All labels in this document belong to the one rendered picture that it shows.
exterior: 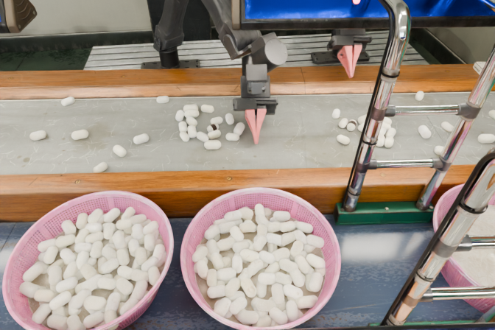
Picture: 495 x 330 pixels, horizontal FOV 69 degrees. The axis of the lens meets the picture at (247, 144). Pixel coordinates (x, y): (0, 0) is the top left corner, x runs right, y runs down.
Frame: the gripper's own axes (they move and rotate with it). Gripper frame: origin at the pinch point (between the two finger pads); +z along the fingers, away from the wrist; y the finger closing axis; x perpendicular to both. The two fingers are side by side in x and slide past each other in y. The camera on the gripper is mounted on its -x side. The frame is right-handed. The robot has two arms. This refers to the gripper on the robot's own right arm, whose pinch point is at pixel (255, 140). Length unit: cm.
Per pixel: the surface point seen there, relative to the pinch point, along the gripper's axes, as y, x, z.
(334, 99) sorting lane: 22.4, 13.5, -12.9
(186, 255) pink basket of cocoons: -13.1, -18.4, 22.2
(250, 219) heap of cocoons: -2.1, -10.2, 17.0
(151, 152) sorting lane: -24.0, 0.7, 2.1
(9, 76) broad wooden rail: -68, 18, -23
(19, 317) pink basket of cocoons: -36, -25, 29
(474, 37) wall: 146, 131, -82
